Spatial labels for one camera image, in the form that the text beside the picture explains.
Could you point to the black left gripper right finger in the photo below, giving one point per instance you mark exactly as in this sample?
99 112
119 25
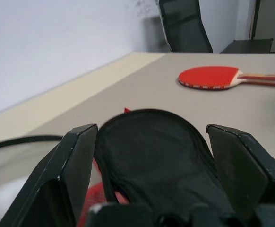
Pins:
241 170

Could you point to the red table tennis paddle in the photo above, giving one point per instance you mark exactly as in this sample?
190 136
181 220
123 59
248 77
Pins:
206 76

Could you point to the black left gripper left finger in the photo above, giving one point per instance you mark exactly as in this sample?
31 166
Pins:
57 179

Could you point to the black low side table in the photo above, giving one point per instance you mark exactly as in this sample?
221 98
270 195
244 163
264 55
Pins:
248 46

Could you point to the black office chair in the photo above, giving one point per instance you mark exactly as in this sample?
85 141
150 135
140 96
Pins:
184 26

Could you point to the red and black paddle case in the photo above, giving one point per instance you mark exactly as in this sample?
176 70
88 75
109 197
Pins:
151 151

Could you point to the dark cabinet panel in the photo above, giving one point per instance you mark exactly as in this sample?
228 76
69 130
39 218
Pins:
272 21

